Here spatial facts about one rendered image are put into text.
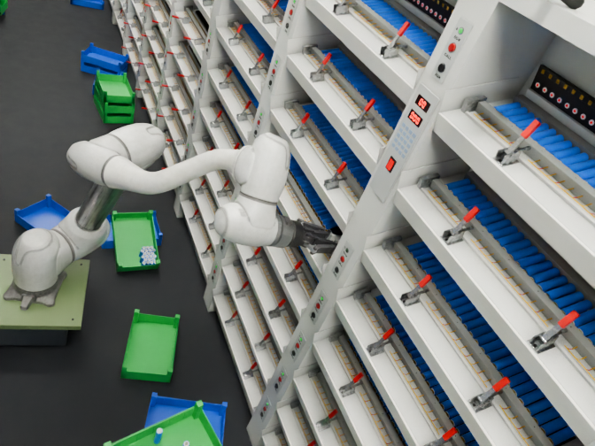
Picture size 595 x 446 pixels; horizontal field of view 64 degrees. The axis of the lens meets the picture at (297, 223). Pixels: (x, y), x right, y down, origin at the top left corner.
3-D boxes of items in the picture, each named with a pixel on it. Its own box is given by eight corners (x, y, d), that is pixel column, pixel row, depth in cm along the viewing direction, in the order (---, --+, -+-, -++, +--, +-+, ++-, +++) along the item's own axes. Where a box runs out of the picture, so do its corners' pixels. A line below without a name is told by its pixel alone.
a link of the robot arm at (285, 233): (271, 205, 129) (288, 209, 133) (255, 229, 133) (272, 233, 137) (283, 228, 123) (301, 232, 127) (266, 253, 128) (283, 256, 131)
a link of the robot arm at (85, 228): (40, 241, 194) (84, 218, 211) (66, 271, 195) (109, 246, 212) (102, 122, 145) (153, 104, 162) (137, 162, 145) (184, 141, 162)
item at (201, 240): (208, 286, 238) (206, 268, 228) (181, 207, 276) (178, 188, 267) (247, 275, 244) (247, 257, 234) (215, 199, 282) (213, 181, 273)
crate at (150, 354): (170, 382, 202) (173, 372, 197) (119, 378, 197) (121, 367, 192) (177, 325, 225) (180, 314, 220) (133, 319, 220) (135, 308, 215)
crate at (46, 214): (14, 221, 241) (13, 209, 237) (49, 204, 257) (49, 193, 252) (57, 252, 235) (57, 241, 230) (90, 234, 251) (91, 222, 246)
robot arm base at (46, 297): (-4, 307, 179) (-4, 298, 175) (20, 265, 195) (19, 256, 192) (50, 316, 183) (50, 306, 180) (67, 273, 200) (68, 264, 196)
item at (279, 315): (282, 360, 169) (283, 340, 159) (232, 241, 208) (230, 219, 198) (334, 342, 175) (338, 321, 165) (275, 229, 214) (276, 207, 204)
